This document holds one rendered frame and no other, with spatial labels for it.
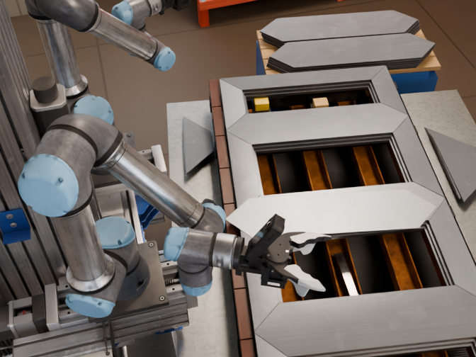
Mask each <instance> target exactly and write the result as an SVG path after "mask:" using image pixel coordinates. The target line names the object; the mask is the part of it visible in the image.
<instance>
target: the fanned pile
mask: <svg viewBox="0 0 476 357"><path fill-rule="evenodd" d="M183 134H184V147H185V160H186V174H187V173H189V172H190V171H191V170H192V169H194V168H195V167H196V166H197V165H199V163H201V162H202V161H203V160H204V159H205V158H206V157H208V156H209V155H210V154H212V153H213V151H214V147H213V136H212V134H211V131H209V130H207V129H205V128H204V127H202V126H200V125H199V124H197V123H195V122H193V121H192V120H189V119H188V118H186V117H183Z"/></svg>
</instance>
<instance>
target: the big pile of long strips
mask: <svg viewBox="0 0 476 357"><path fill-rule="evenodd" d="M420 29H421V28H420V24H419V20H418V19H416V18H412V17H411V16H407V15H405V14H403V13H400V12H397V11H394V10H391V11H371V12H361V13H342V14H332V15H321V16H302V17H292V18H277V19H276V20H274V21H273V22H271V23H269V24H268V25H267V26H266V27H265V28H263V29H262V30H260V31H259V32H260V33H261V36H262V38H263V40H264V42H266V43H268V44H271V45H273V46H275V47H278V48H280V49H278V50H277V51H275V52H274V53H273V54H272V55H271V56H270V57H269V59H268V63H267V65H266V66H267V67H269V68H271V69H273V70H275V71H277V72H279V73H281V74H284V73H293V72H311V71H320V70H329V69H347V68H356V67H374V66H383V65H386V67H387V69H388V70H392V69H410V68H416V67H418V66H419V65H420V64H421V63H422V62H423V60H424V59H425V58H426V57H427V56H428V55H429V54H430V53H431V51H432V49H433V48H434V47H435V46H434V45H435V43H434V42H431V41H428V40H425V39H423V38H420V37H418V36H415V34H416V33H417V32H418V31H419V30H420Z"/></svg>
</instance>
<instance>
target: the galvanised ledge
mask: <svg viewBox="0 0 476 357"><path fill-rule="evenodd" d="M166 107H167V124H168V141H169V173H170V179H171V180H172V181H174V182H175V183H176V184H178V185H179V186H180V187H182V189H183V190H185V191H186V192H187V193H189V194H190V195H191V196H192V197H194V198H195V199H196V200H197V201H198V202H199V203H202V202H203V200H204V199H205V198H208V199H211V200H213V201H214V202H215V204H216V205H219V206H220V207H221V208H222V198H221V191H220V180H219V174H218V167H217V160H216V158H215V138H214V132H213V120H212V113H211V112H210V102H209V100H206V101H189V102H180V103H167V104H166ZM183 117H186V118H188V119H189V120H192V121H193V122H195V123H197V124H199V125H200V126H202V127H204V128H205V129H207V130H209V131H211V134H212V140H213V147H214V151H213V153H212V154H210V155H209V156H208V157H206V158H205V159H204V160H203V161H202V162H201V163H199V165H197V166H196V167H195V168H194V169H192V170H191V171H190V172H189V173H187V174H186V160H185V147H184V134H183ZM212 276H213V280H212V286H211V288H210V289H209V291H208V292H207V293H206V294H204V295H200V296H197V298H198V307H194V308H190V309H188V308H187V309H188V318H189V326H187V327H183V329H180V330H176V337H177V354H178V357H239V354H238V347H237V339H238V336H237V324H236V318H235V311H234V300H233V294H232V282H231V275H230V270H229V269H225V268H216V267H213V270H212Z"/></svg>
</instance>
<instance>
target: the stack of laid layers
mask: <svg viewBox="0 0 476 357"><path fill-rule="evenodd" d="M361 89H367V90H368V92H369V94H370V97H371V99H372V102H373V103H380V100H379V98H378V95H377V93H376V91H375V88H374V86H373V83H372V81H371V80H362V81H345V82H336V83H326V84H309V85H300V86H283V87H274V88H264V89H247V90H242V93H243V97H244V105H245V109H246V114H249V111H248V107H247V99H248V98H265V97H274V96H292V95H300V94H318V93H326V92H335V91H353V90H361ZM384 142H389V145H390V148H391V150H392V153H393V155H394V157H395V160H396V162H397V165H398V168H399V171H400V173H401V175H402V178H403V180H404V183H391V184H383V185H375V186H360V187H352V188H337V189H329V190H320V191H306V192H298V193H283V194H275V195H264V193H263V189H262V185H261V177H260V173H259V166H258V162H257V158H256V154H262V153H270V152H286V151H295V150H303V149H319V148H328V147H343V146H351V145H367V144H376V143H384ZM252 149H253V153H254V161H255V165H256V173H257V177H258V182H259V189H260V194H261V195H260V196H259V198H262V197H274V196H298V195H310V194H323V193H346V192H359V191H382V190H395V189H407V190H408V191H411V192H412V193H414V194H416V195H418V196H419V197H421V198H423V199H425V200H427V201H429V202H430V203H432V204H434V205H436V206H437V208H436V209H435V210H434V211H433V212H432V213H431V214H430V215H429V217H428V218H427V219H426V220H425V222H424V223H423V224H422V225H421V227H420V228H416V229H394V230H382V231H369V232H347V233H335V234H325V235H329V236H331V239H343V238H351V237H364V236H373V235H380V234H394V233H402V232H416V231H424V234H425V236H426V239H427V241H428V243H429V246H430V248H431V251H432V254H433V257H434V258H435V261H436V264H437V266H438V269H439V271H440V274H441V277H442V279H443V282H444V284H445V286H448V285H455V283H454V282H453V279H452V277H451V274H450V271H449V270H448V267H447V264H446V262H445V259H444V257H443V254H442V252H441V249H440V247H439V245H438V242H437V240H436V237H435V235H434V232H433V230H432V228H431V225H430V223H429V220H430V219H431V217H432V216H433V214H434V213H435V212H436V211H437V209H438V208H439V206H440V205H441V203H442V202H443V201H444V200H445V198H444V197H443V196H441V195H439V194H437V193H435V192H433V191H431V190H429V189H427V188H425V187H423V186H421V185H419V184H417V183H415V182H413V181H412V178H411V176H410V174H409V171H408V169H407V166H406V164H405V162H404V159H403V157H402V154H401V151H400V149H399V147H398V145H397V142H396V139H395V136H394V135H393V132H389V133H380V134H372V135H356V136H347V137H331V138H322V139H314V140H298V141H289V142H273V143H265V144H252ZM245 274H246V284H247V289H248V294H249V288H248V283H247V273H246V272H245ZM249 304H250V310H251V303H250V298H249ZM251 320H252V325H253V330H254V324H253V319H252V313H251ZM254 332H255V331H254ZM254 341H255V346H256V339H255V333H254ZM466 348H470V350H471V352H472V355H473V357H476V337H469V338H462V339H449V340H443V341H430V342H423V343H416V344H404V345H396V346H384V347H377V348H365V349H358V350H350V351H338V352H331V353H318V354H312V355H305V356H292V357H389V356H402V355H409V354H416V353H428V352H435V351H447V350H454V349H466ZM256 356H257V357H258V354H257V349H256Z"/></svg>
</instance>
